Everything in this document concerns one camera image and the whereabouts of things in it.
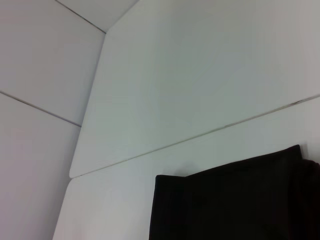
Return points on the black shirt with FREE print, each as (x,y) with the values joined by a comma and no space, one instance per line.
(225,200)

